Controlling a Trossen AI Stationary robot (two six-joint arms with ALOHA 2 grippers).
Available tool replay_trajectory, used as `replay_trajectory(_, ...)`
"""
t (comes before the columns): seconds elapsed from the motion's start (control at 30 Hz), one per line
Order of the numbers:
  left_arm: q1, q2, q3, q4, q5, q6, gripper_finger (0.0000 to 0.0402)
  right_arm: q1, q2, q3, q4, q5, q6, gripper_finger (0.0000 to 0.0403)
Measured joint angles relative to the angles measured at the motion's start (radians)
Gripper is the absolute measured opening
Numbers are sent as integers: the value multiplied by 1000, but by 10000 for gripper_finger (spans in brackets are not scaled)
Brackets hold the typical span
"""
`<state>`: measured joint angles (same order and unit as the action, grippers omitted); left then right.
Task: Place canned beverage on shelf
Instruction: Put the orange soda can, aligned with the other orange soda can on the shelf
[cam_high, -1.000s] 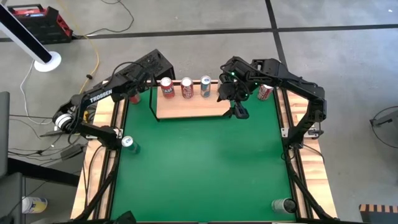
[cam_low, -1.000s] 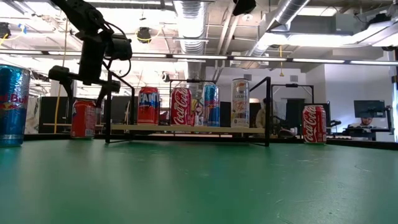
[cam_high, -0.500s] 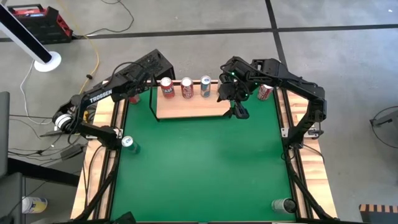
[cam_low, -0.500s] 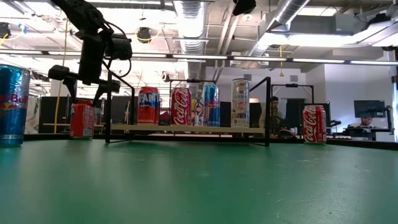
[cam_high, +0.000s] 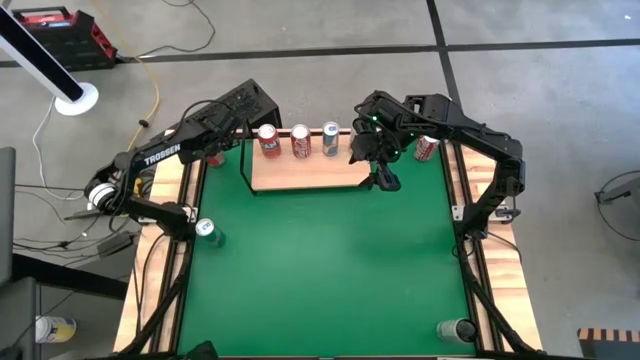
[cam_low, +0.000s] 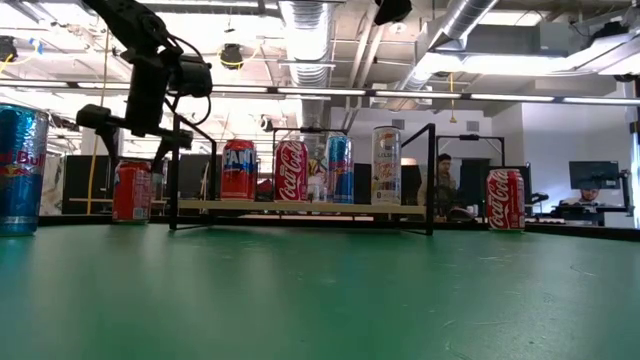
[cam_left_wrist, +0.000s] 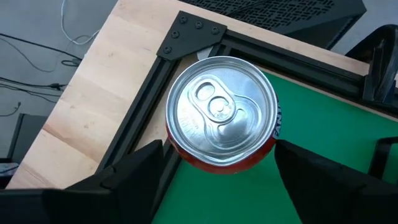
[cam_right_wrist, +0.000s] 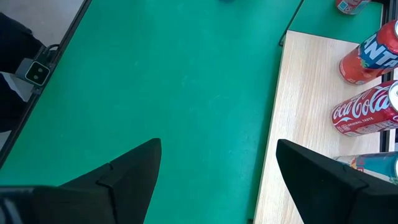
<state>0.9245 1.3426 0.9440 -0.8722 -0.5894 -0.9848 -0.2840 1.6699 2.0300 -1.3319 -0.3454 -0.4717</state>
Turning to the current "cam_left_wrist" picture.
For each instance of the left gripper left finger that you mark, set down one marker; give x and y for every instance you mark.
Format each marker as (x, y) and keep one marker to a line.
(93, 205)

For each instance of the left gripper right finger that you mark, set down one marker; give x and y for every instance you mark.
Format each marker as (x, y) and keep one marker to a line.
(326, 193)

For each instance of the red Fanta can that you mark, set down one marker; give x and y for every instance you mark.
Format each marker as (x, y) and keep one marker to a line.
(220, 109)

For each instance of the green table mat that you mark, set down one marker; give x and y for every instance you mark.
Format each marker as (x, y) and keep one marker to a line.
(311, 124)

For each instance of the black perforated computer case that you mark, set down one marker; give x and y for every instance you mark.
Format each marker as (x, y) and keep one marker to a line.
(280, 15)

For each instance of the black aluminium table frame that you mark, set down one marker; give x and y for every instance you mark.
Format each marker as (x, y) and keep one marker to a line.
(189, 37)

